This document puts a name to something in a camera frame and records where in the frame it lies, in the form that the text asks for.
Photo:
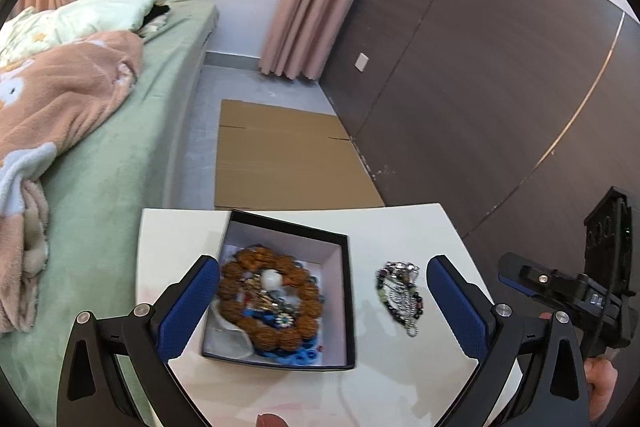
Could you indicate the black square gift box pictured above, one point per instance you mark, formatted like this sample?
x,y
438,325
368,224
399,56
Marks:
x,y
340,302

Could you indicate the flattened cardboard sheet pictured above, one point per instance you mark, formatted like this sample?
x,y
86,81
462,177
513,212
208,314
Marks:
x,y
290,157

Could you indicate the white wall socket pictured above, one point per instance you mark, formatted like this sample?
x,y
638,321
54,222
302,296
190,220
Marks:
x,y
361,62

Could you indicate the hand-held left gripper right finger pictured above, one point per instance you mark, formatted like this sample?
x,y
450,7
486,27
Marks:
x,y
457,307

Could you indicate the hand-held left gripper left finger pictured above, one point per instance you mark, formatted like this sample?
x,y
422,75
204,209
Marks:
x,y
190,302

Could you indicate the gold butterfly brooch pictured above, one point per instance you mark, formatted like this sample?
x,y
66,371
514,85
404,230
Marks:
x,y
260,297

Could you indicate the green sheet bed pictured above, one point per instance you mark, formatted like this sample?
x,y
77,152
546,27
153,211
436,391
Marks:
x,y
125,157

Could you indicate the person's left hand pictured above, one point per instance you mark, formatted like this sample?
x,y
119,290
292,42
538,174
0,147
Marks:
x,y
271,421

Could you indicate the pink fleece blanket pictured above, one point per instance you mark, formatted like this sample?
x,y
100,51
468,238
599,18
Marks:
x,y
65,97

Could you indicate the light green quilt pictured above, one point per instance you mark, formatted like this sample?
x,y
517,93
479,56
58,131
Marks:
x,y
90,14

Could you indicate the small flower earring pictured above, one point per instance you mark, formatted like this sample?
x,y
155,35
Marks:
x,y
285,321

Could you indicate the person's right hand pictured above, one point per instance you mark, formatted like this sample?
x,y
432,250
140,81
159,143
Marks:
x,y
602,382

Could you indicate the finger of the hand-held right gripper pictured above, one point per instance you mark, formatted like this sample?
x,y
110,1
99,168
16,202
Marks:
x,y
520,279

